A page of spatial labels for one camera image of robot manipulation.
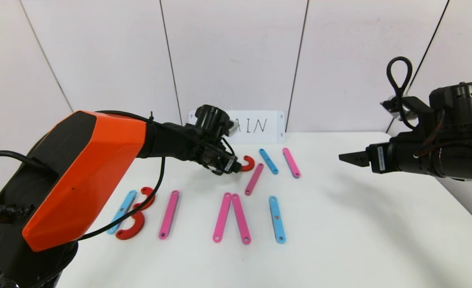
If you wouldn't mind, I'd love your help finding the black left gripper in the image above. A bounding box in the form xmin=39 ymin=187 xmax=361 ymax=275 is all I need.
xmin=201 ymin=148 xmax=243 ymax=176

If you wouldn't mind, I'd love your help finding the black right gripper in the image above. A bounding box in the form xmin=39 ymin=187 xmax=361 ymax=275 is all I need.
xmin=338 ymin=137 xmax=433 ymax=177

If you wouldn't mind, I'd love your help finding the long pink bar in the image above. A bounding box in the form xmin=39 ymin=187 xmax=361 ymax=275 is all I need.
xmin=213 ymin=192 xmax=232 ymax=243
xmin=231 ymin=194 xmax=252 ymax=244
xmin=159 ymin=190 xmax=180 ymax=240
xmin=245 ymin=163 xmax=265 ymax=196

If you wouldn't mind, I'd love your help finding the short blue three-hole bar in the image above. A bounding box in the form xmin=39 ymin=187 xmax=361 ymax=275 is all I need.
xmin=259 ymin=148 xmax=279 ymax=175

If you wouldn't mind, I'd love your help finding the white BRAIN sign card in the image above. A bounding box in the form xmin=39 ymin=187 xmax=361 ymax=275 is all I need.
xmin=189 ymin=111 xmax=285 ymax=144

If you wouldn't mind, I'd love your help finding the pink bar with purple underside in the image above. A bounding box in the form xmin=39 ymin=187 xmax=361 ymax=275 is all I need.
xmin=282 ymin=148 xmax=301 ymax=178

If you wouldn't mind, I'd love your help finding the long blue bar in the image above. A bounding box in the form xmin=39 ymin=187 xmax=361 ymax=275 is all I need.
xmin=269 ymin=196 xmax=287 ymax=244

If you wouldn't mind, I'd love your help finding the light blue slanted-hole bar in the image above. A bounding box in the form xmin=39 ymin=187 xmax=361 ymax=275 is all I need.
xmin=107 ymin=190 xmax=138 ymax=234

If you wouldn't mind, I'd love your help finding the large red C-shaped piece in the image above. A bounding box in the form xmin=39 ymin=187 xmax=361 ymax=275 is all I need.
xmin=116 ymin=210 xmax=146 ymax=240

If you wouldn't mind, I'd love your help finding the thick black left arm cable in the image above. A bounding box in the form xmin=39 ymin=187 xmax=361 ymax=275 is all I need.
xmin=0 ymin=150 xmax=166 ymax=240

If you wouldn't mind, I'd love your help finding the black looped cable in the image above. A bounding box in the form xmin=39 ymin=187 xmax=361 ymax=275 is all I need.
xmin=386 ymin=56 xmax=413 ymax=130

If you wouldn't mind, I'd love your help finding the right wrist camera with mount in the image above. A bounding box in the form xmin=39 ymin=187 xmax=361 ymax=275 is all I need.
xmin=381 ymin=96 xmax=436 ymax=126

